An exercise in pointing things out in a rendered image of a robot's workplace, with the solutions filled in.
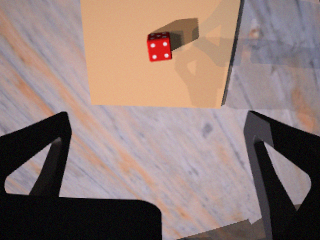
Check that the red die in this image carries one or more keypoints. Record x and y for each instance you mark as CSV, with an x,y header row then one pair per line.
x,y
159,46

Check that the tan flat mat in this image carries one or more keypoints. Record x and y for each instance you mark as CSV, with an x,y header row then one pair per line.
x,y
118,65

